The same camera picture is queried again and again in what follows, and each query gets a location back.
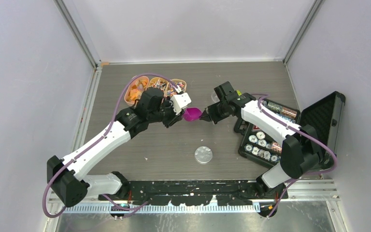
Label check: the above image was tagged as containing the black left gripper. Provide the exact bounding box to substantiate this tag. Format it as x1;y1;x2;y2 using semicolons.
148;96;184;128

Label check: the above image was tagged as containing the magenta plastic scoop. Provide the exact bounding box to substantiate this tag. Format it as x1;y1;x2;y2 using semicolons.
183;107;202;122

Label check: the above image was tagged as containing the clear plastic jar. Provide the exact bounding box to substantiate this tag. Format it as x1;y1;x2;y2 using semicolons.
211;91;220;103

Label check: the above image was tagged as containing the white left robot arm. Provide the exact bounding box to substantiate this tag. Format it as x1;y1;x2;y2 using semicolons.
46;88;191;207

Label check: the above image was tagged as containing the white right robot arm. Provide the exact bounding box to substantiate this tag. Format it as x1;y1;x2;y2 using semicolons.
200;82;324;199

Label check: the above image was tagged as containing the yellow tray with ball lollipops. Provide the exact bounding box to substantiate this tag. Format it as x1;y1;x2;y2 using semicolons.
147;77;169;97

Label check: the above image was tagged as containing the tan tray with swirl lollipops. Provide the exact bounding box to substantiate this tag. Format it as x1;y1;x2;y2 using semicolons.
166;79;187;97

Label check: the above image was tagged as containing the pink oval candy tray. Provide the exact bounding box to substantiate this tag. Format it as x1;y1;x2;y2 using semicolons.
124;75;149;106

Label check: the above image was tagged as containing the clear round jar lid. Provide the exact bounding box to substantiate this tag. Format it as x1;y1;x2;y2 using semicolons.
194;146;213;164

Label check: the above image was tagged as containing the black poker chip case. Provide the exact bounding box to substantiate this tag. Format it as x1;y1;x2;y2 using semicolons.
234;91;346;170

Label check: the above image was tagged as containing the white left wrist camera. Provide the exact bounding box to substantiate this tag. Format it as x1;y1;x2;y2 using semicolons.
170;92;192;115

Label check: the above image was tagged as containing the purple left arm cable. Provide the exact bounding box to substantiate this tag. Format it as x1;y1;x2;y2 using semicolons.
42;75;181;219

